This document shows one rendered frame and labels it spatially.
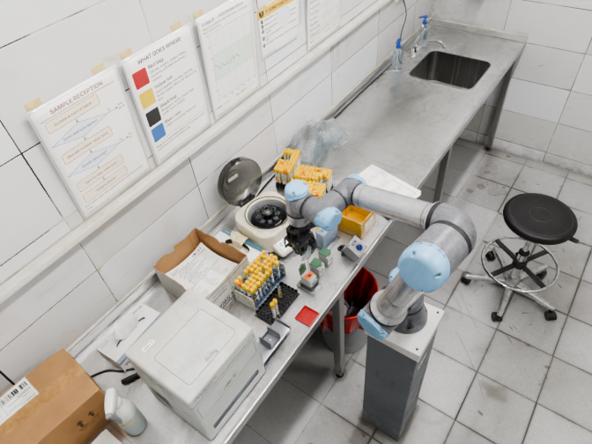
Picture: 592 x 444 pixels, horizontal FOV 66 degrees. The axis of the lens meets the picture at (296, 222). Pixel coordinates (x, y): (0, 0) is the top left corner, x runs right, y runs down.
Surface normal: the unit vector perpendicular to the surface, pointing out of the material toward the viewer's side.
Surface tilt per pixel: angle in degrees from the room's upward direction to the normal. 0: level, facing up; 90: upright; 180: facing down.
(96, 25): 90
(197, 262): 1
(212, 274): 2
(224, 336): 0
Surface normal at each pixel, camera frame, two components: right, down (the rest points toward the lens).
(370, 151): -0.08, -0.69
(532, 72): -0.58, 0.62
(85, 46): 0.81, 0.37
